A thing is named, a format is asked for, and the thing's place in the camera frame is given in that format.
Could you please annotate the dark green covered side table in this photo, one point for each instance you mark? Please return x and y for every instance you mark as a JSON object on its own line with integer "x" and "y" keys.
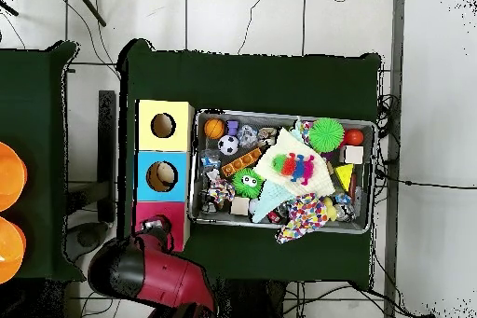
{"x": 37, "y": 109}

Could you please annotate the wooden box with three holes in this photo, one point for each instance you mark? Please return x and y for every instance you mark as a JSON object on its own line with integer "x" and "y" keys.
{"x": 145, "y": 146}

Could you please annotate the black upright panel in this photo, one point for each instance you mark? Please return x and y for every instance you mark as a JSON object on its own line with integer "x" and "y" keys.
{"x": 107, "y": 154}

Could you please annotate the black rod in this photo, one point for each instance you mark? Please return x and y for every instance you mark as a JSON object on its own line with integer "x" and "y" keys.
{"x": 7, "y": 8}
{"x": 88, "y": 5}

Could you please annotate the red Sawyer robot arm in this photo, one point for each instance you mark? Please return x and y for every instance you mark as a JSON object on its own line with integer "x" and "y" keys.
{"x": 171, "y": 277}

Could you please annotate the orange plastic toy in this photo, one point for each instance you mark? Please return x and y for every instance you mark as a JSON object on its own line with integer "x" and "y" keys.
{"x": 242, "y": 162}

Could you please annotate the orange round bowl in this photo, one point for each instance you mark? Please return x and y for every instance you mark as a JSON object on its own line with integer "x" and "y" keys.
{"x": 9, "y": 176}
{"x": 9, "y": 251}

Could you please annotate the mint green waffle cloth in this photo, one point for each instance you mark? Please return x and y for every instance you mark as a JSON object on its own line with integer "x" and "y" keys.
{"x": 270, "y": 197}

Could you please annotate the dark green table cloth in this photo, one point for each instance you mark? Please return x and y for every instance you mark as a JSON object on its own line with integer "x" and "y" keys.
{"x": 246, "y": 79}

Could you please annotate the grey floor stand base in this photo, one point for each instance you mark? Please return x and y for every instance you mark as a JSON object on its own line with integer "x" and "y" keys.
{"x": 86, "y": 237}

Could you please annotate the black and white soccer ball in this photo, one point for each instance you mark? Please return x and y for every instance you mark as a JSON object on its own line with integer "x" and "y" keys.
{"x": 229, "y": 145}

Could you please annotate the small green spiky ball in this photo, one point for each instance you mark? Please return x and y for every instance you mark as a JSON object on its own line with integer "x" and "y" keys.
{"x": 247, "y": 182}

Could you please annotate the orange basketball toy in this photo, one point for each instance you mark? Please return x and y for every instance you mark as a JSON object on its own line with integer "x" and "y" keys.
{"x": 214, "y": 128}

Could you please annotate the cream yellow cloth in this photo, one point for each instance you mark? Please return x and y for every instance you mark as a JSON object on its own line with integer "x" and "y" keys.
{"x": 317, "y": 172}

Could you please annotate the clear mesh bin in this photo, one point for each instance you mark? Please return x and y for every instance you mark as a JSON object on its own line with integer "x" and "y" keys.
{"x": 198, "y": 213}

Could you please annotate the colourful polka dot cloth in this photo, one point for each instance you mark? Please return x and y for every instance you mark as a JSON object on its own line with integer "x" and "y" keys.
{"x": 218, "y": 191}
{"x": 302, "y": 219}

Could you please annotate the multicolour spiky caterpillar toy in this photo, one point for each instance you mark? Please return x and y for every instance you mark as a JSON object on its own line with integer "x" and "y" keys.
{"x": 294, "y": 167}

